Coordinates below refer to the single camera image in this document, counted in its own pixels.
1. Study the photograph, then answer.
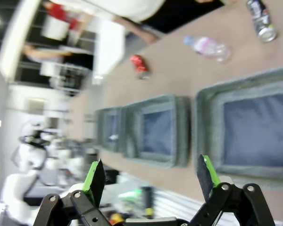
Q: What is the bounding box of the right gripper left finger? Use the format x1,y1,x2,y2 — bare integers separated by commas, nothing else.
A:
34,159,114,226

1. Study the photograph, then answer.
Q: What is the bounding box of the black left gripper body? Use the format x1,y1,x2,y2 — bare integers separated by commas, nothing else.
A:
21,134,50,149

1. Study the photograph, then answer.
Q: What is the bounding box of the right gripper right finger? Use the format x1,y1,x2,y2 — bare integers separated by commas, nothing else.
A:
191,154,275,226

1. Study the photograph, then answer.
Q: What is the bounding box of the crushed red drink can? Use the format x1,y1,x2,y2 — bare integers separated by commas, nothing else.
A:
129,54,151,80

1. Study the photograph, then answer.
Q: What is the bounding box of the clear bottle with blue cap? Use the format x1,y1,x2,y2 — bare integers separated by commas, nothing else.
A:
183,35,231,62

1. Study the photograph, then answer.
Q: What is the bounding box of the crushed black drink can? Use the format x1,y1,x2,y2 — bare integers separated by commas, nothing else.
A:
246,0,278,43

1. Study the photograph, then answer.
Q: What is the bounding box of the person's right hand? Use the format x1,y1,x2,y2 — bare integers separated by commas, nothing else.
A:
141,28,161,44

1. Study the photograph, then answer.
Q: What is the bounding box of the grey fabric basket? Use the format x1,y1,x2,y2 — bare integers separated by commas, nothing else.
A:
121,94,191,168
94,107,123,153
194,65,283,186

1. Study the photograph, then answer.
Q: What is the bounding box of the white table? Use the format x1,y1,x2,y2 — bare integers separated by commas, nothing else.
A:
92,20,127,85

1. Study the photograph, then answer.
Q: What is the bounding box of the person in white sweater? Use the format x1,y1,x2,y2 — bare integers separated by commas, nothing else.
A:
50,0,227,33

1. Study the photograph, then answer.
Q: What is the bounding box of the aluminium slatted frame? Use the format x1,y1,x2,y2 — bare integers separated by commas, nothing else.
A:
153,186,203,226

